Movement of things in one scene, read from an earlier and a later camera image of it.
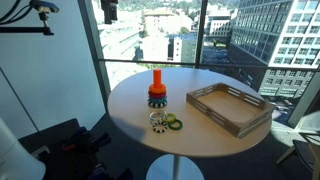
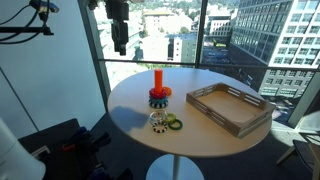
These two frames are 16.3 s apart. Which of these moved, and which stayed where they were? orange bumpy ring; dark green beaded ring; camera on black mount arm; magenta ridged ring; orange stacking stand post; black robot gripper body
Moved: black robot gripper body; orange bumpy ring
Stayed: orange stacking stand post; magenta ridged ring; camera on black mount arm; dark green beaded ring
